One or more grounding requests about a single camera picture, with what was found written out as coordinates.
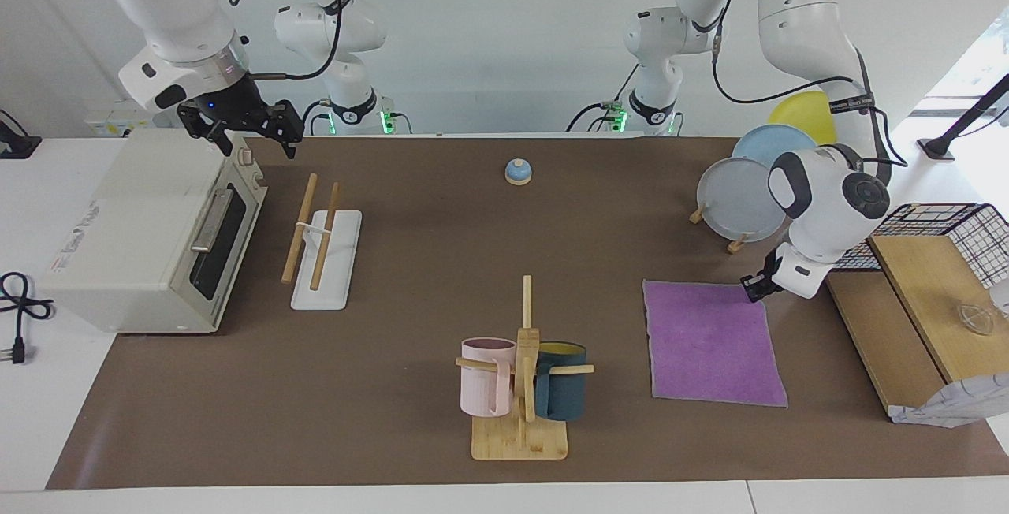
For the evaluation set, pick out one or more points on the light blue plate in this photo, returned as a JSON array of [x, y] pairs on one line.
[[768, 143]]

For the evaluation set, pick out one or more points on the wooden two-tier shelf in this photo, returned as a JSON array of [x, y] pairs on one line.
[[930, 293]]

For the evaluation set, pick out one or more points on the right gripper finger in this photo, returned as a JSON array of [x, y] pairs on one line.
[[201, 124], [288, 124]]

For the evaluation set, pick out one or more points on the clear glass lid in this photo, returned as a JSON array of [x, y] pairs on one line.
[[976, 318]]

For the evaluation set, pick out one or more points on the blue call bell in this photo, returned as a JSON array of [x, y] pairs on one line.
[[518, 173]]

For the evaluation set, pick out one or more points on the black desk clamp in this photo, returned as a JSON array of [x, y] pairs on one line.
[[16, 145]]

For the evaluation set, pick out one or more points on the brown table mat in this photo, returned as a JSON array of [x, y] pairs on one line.
[[394, 388]]

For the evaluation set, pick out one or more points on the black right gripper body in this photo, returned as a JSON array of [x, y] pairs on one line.
[[228, 104]]

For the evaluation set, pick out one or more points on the white power strip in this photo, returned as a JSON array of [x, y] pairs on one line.
[[110, 124]]

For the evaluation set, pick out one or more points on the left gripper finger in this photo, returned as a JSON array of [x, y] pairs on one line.
[[757, 295], [753, 284]]

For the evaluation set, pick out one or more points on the white patterned cloth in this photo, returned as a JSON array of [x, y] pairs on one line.
[[962, 404]]

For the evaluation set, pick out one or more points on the white wooden towel rack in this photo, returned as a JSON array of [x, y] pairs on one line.
[[327, 277]]

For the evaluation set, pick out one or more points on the yellow plate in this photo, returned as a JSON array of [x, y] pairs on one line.
[[808, 112]]

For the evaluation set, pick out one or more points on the wooden mug tree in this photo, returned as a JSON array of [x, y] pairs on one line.
[[520, 439]]

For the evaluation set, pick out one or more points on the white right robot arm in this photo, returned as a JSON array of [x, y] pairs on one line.
[[173, 9]]

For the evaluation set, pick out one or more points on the grey plate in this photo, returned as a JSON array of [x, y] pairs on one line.
[[737, 199]]

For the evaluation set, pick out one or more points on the cream toaster oven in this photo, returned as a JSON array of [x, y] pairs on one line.
[[134, 222]]

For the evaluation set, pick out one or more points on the dark teal mug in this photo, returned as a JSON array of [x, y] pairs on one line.
[[564, 396]]

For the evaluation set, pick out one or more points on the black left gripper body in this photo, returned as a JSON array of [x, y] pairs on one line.
[[771, 273]]

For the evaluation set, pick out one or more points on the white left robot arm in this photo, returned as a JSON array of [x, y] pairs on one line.
[[796, 9]]

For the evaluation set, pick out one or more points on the purple grey towel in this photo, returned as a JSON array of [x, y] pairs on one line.
[[709, 344]]

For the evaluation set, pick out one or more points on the pink mug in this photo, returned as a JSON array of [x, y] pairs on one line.
[[481, 392]]

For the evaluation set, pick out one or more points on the wooden plate rack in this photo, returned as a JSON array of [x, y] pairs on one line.
[[737, 245]]

